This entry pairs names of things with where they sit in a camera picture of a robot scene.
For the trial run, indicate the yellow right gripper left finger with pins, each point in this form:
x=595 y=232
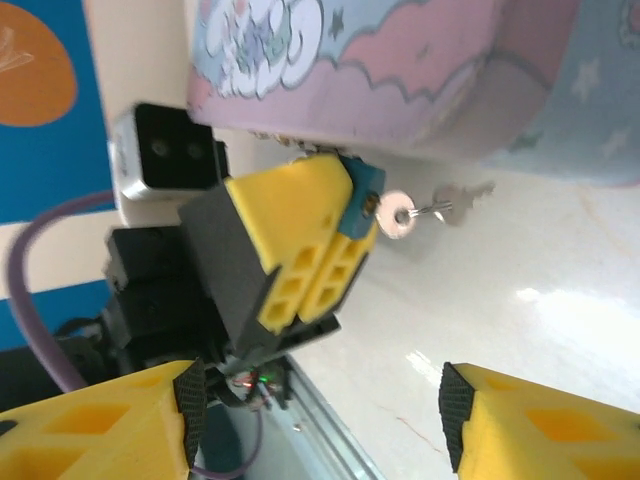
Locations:
x=130 y=450

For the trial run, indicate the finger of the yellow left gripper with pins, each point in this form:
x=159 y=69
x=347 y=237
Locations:
x=285 y=210
x=345 y=260

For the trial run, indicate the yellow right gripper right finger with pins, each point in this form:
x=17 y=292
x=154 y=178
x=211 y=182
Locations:
x=500 y=450

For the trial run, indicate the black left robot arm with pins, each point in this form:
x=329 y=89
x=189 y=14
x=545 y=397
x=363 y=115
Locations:
x=85 y=350

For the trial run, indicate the pink cartoon print box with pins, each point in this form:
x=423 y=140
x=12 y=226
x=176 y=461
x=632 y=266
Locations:
x=400 y=90

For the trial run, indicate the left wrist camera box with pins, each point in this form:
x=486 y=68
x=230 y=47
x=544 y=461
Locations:
x=170 y=150

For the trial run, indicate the blue and orange wall banner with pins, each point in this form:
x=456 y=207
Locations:
x=50 y=175

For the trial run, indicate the grey metal table rail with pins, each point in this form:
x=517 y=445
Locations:
x=330 y=425

